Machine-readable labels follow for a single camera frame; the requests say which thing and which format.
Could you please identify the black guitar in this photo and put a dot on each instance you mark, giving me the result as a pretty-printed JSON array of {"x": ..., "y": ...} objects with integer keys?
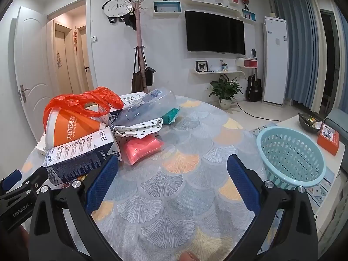
[{"x": 254, "y": 89}]

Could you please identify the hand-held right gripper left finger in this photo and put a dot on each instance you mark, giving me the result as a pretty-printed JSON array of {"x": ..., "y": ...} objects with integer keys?
[{"x": 103, "y": 182}]

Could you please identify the orange plastic bag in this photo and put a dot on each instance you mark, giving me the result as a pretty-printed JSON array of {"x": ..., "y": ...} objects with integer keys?
[{"x": 68, "y": 99}]

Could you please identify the pink coat rack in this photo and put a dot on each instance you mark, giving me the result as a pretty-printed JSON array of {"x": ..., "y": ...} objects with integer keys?
[{"x": 139, "y": 32}]

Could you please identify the curved white wall shelf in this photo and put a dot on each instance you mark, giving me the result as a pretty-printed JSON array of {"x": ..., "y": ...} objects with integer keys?
[{"x": 212, "y": 5}]

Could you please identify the wall television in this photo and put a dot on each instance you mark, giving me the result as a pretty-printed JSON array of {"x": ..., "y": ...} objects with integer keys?
[{"x": 214, "y": 32}]

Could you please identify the dark bowl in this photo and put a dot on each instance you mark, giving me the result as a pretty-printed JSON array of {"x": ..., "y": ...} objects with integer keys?
[{"x": 306, "y": 125}]

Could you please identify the framed butterfly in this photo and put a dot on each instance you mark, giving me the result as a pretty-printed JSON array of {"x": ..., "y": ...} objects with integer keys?
[{"x": 201, "y": 66}]

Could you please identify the small pen cup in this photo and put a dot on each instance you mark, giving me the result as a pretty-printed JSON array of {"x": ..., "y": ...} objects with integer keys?
[{"x": 224, "y": 66}]

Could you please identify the blue wall cube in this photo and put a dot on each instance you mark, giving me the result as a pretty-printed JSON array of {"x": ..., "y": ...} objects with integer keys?
[{"x": 248, "y": 15}]

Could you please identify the person's left forearm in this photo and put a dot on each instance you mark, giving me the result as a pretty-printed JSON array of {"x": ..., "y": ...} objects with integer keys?
[{"x": 23, "y": 244}]

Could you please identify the blue curtain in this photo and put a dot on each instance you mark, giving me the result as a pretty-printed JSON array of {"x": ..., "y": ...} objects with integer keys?
[{"x": 299, "y": 46}]

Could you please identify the brown tote bag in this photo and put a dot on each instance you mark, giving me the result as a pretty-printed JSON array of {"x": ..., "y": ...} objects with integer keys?
[{"x": 137, "y": 81}]

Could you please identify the blue white box shelf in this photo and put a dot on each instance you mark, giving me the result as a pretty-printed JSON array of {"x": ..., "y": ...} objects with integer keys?
[{"x": 166, "y": 12}]

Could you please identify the white polka-dot bag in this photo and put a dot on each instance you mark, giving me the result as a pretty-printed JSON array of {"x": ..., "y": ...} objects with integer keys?
[{"x": 141, "y": 129}]

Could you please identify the teal tissue packet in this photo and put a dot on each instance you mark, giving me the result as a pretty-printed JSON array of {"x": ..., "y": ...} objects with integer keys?
[{"x": 170, "y": 115}]

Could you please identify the pink tissue packet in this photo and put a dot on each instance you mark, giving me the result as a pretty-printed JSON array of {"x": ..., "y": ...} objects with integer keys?
[{"x": 141, "y": 148}]

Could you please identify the white door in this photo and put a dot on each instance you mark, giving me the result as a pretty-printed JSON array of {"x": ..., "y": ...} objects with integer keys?
[{"x": 30, "y": 59}]

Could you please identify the low white wall shelf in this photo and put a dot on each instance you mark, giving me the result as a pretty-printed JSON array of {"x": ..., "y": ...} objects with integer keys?
[{"x": 217, "y": 72}]

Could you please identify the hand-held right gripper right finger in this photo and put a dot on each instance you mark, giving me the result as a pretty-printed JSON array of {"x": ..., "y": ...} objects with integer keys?
[{"x": 242, "y": 185}]

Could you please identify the cream curtain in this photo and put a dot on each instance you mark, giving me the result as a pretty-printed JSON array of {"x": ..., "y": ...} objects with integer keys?
[{"x": 322, "y": 59}]

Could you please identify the orange white packet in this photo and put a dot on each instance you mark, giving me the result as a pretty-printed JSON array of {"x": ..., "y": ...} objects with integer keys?
[{"x": 68, "y": 130}]

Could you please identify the panda wall clock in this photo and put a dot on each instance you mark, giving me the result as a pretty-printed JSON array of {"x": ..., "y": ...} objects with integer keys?
[{"x": 117, "y": 6}]

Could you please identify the black hat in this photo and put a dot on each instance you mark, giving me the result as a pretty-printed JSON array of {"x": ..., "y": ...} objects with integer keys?
[{"x": 132, "y": 21}]

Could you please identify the wall light switch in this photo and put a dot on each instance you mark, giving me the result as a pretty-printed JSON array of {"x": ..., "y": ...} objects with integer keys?
[{"x": 94, "y": 39}]

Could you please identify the white coffee table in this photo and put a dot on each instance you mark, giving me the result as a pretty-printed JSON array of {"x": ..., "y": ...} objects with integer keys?
[{"x": 293, "y": 122}]

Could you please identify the potted green plant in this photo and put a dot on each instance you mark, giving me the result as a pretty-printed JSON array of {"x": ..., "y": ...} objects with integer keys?
[{"x": 225, "y": 87}]

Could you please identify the orange box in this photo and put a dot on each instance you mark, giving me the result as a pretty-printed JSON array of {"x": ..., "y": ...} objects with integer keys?
[{"x": 326, "y": 144}]

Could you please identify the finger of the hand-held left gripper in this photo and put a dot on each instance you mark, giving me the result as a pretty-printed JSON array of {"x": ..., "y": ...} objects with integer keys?
[
  {"x": 38, "y": 179},
  {"x": 12, "y": 177}
]

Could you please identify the beige interior door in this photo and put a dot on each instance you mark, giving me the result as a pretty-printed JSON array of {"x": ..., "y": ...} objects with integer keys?
[
  {"x": 85, "y": 59},
  {"x": 64, "y": 59}
]

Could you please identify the red white wall box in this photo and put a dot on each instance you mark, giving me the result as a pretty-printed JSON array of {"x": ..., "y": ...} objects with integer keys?
[{"x": 248, "y": 63}]

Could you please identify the light blue plastic basket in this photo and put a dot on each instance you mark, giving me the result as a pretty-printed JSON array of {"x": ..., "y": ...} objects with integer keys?
[{"x": 277, "y": 178}]

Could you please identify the clear plastic bottle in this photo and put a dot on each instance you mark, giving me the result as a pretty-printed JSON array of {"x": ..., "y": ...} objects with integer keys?
[{"x": 146, "y": 108}]

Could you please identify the small black bag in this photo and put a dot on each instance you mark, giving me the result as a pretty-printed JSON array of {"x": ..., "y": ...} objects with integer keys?
[{"x": 149, "y": 76}]

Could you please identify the white standing air conditioner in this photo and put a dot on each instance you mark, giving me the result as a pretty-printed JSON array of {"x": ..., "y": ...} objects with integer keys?
[{"x": 274, "y": 59}]

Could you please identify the blue grey sofa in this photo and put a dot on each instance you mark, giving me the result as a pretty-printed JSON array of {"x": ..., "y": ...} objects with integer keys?
[{"x": 337, "y": 117}]

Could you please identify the round hand fan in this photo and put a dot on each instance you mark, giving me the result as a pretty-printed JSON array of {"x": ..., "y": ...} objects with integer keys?
[{"x": 245, "y": 0}]

